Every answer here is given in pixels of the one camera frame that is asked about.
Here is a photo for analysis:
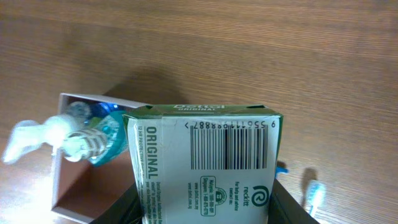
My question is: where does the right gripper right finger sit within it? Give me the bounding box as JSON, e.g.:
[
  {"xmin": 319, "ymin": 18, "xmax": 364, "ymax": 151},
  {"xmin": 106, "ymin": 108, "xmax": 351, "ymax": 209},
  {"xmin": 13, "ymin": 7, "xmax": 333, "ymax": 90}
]
[{"xmin": 267, "ymin": 179, "xmax": 320, "ymax": 224}]

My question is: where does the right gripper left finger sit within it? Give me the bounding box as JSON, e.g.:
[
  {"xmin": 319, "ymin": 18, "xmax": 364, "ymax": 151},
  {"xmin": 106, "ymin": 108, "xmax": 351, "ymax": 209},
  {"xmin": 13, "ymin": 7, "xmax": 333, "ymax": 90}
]
[{"xmin": 90, "ymin": 184, "xmax": 143, "ymax": 224}]

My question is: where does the green mouthwash bottle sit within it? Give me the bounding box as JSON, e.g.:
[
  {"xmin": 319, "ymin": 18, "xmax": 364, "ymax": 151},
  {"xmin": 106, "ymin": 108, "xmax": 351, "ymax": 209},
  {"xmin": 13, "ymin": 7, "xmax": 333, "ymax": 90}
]
[{"xmin": 60, "ymin": 111, "xmax": 128, "ymax": 166}]

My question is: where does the green white soap box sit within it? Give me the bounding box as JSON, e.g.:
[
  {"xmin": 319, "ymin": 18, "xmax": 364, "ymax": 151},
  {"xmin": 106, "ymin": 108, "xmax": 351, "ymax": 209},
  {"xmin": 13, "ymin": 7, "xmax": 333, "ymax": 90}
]
[{"xmin": 123, "ymin": 105, "xmax": 283, "ymax": 224}]

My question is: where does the purple soap pump bottle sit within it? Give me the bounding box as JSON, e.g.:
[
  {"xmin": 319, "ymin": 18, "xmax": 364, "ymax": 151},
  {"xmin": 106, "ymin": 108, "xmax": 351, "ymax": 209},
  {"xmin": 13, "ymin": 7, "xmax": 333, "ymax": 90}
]
[{"xmin": 2, "ymin": 101, "xmax": 125, "ymax": 164}]

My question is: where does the blue white toothbrush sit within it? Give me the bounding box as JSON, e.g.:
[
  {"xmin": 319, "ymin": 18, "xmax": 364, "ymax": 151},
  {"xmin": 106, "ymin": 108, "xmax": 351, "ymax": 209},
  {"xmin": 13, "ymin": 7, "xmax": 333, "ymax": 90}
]
[{"xmin": 305, "ymin": 180, "xmax": 326, "ymax": 218}]

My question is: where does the blue disposable razor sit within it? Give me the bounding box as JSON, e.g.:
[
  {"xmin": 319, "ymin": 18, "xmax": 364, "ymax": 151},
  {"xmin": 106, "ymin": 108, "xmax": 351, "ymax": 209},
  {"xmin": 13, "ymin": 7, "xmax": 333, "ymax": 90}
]
[{"xmin": 275, "ymin": 166, "xmax": 289, "ymax": 179}]

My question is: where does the white open cardboard box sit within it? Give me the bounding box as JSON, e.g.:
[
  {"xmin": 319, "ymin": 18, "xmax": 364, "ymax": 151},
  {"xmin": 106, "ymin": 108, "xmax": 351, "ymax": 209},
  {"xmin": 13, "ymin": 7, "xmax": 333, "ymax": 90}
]
[{"xmin": 52, "ymin": 93, "xmax": 142, "ymax": 223}]

